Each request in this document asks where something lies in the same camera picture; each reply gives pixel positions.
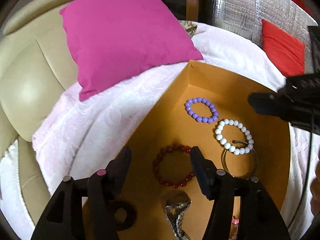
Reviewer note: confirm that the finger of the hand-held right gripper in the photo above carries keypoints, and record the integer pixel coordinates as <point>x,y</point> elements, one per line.
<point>262,103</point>

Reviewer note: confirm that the black scrunchie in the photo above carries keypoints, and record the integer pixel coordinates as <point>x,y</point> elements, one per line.
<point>131,215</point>

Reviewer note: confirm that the orange cardboard box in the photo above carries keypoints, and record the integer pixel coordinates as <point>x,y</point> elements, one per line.
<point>175,120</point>

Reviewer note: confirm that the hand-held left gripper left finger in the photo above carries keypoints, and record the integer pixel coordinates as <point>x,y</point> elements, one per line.
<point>122,170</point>

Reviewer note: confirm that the person's right hand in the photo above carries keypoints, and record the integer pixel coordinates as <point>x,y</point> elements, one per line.
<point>316,192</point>

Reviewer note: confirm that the silver foil panel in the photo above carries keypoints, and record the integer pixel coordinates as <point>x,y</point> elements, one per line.
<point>232,5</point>

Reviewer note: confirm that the silver metal watch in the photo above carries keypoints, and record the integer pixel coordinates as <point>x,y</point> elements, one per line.
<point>175,217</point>

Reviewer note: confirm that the red pillow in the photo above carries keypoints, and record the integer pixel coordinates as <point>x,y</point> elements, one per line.
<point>280,47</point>

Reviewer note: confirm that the small pink ornament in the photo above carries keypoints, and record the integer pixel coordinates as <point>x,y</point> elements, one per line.
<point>235,222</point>

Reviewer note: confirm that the magenta pillow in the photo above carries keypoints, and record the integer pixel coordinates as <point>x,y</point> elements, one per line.
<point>125,35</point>

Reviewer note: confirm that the wooden cabinet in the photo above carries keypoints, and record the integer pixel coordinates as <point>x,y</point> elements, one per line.
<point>192,0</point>

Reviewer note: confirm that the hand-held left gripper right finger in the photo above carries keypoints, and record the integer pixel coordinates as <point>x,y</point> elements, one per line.
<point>200,175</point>

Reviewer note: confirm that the thin metal bangle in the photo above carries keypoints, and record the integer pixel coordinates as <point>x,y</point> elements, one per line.
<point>223,162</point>

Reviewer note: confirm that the patterned brown cloth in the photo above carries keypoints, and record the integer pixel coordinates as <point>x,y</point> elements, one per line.
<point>188,26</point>

